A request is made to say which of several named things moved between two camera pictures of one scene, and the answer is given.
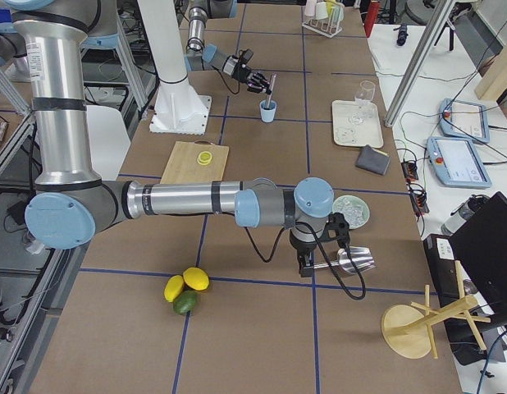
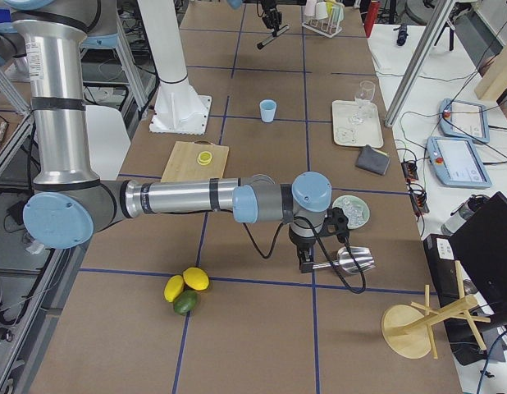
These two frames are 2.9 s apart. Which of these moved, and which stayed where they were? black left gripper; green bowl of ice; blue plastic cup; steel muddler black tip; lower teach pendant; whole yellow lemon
Moved: steel muddler black tip; black left gripper
Stayed: blue plastic cup; green bowl of ice; lower teach pendant; whole yellow lemon
